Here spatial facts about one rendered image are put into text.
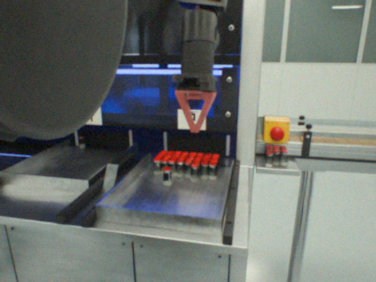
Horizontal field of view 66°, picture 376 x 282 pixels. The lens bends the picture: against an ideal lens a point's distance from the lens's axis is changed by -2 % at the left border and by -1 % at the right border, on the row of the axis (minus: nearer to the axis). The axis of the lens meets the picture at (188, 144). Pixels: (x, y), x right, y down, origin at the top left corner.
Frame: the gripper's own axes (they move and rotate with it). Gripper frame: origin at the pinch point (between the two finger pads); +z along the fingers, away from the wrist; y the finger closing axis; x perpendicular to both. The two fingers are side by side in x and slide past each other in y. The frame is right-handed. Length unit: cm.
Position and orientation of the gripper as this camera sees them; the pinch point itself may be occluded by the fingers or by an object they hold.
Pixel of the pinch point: (195, 127)
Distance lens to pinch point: 53.3
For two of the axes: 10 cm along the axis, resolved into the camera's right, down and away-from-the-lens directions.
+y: 1.9, -1.5, 9.7
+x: -9.8, -0.6, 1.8
